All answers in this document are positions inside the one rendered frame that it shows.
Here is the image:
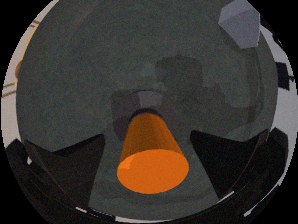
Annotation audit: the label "orange knob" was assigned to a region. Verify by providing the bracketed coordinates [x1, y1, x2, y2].
[117, 113, 189, 194]

